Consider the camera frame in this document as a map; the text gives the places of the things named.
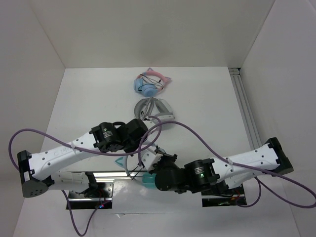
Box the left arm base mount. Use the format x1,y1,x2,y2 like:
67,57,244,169
68,180,114,210

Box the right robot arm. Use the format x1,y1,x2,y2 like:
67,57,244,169
149,137,294,194

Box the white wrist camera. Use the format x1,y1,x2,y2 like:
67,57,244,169
137,147,165,171
143,116,162,144

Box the teal cat-ear headphones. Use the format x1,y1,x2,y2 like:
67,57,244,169
115,144,159,189

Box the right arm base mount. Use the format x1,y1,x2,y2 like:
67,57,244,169
201,184,247,207

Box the blue pink cat-ear headphones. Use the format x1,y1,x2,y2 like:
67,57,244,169
133,68,171,97

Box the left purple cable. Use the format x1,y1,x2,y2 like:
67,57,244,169
8,115,162,173

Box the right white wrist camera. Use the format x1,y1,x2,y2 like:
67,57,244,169
137,147,165,171

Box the aluminium front rail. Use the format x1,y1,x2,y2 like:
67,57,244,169
92,169,148,178

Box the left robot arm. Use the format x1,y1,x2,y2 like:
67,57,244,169
17,118,154,198

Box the white grey headphones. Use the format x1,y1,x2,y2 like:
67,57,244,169
134,97,175,122

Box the aluminium side rail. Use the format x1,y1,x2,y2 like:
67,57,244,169
228,68,262,150

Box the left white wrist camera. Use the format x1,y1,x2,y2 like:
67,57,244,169
143,116,162,144

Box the black audio cable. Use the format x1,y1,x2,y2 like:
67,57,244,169
129,148,163,182

